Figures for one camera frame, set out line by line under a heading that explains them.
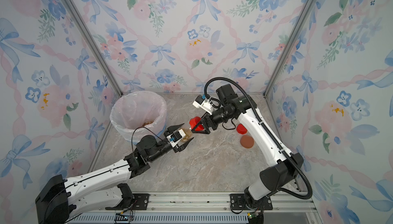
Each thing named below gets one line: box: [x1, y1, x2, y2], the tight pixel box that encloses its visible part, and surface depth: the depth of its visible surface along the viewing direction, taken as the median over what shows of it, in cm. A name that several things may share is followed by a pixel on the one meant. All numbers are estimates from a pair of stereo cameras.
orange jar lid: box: [239, 135, 255, 149], surface depth 96 cm
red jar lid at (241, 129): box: [236, 123, 248, 135], surface depth 100 cm
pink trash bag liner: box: [110, 91, 167, 145], surface depth 84 cm
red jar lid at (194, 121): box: [189, 116, 205, 132], surface depth 64 cm
